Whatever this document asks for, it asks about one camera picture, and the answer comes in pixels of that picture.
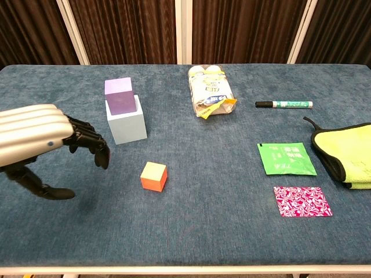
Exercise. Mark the pink white patterned card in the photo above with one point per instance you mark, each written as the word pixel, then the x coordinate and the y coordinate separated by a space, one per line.
pixel 301 201

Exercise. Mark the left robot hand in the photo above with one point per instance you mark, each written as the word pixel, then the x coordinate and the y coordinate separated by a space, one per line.
pixel 29 130

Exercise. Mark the green sachet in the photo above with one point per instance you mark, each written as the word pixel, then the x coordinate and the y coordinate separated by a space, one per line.
pixel 285 159

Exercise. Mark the clear snack bag yellow print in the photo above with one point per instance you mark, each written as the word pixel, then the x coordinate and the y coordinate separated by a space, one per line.
pixel 210 89

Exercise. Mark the brown pleated divider panel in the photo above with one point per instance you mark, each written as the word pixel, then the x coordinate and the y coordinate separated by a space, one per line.
pixel 124 29
pixel 29 29
pixel 246 29
pixel 342 29

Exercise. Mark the large light blue cube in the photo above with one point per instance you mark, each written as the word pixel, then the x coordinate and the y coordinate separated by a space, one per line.
pixel 127 127

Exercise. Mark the purple wooden cube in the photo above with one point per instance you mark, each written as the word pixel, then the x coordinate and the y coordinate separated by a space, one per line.
pixel 119 98

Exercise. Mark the yellow-green cloth black trim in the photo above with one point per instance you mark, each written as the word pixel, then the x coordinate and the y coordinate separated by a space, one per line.
pixel 347 150

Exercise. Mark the green white marker pen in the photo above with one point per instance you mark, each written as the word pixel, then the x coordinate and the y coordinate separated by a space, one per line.
pixel 290 104

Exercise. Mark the small orange cube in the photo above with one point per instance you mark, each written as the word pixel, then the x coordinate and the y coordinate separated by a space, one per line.
pixel 153 178

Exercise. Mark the blue fabric table cover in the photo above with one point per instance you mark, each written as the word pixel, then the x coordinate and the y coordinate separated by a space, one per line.
pixel 203 231

